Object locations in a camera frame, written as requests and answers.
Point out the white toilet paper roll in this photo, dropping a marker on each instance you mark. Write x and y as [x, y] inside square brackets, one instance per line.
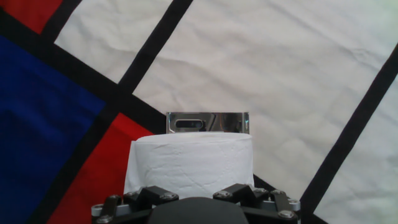
[189, 165]

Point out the chrome toilet paper holder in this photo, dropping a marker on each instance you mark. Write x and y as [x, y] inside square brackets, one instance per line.
[224, 123]

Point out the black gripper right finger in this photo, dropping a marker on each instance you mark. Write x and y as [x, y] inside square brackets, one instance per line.
[239, 193]

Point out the colour block patterned cloth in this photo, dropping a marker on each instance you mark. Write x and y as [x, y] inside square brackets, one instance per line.
[280, 77]

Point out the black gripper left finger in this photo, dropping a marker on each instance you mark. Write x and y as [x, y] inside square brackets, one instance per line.
[152, 196]

